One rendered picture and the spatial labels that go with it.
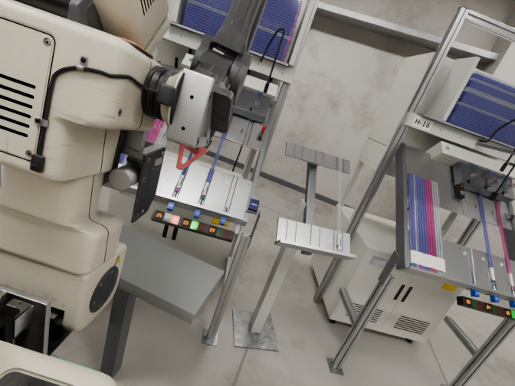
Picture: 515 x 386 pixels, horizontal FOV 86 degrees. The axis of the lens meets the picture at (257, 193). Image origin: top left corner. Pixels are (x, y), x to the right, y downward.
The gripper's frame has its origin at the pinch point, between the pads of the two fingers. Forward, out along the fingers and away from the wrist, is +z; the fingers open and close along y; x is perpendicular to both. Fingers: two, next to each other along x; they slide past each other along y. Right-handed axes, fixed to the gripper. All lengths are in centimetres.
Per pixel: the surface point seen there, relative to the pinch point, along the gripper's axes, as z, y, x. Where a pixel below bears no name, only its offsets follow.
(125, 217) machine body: 36, 91, 9
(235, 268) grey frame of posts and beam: 25, 50, -46
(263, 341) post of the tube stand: 56, 65, -87
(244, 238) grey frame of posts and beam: 11, 43, -40
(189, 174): -1, 51, -6
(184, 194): 7.5, 47.0, -7.8
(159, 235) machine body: 36, 89, -11
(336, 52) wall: -249, 262, -95
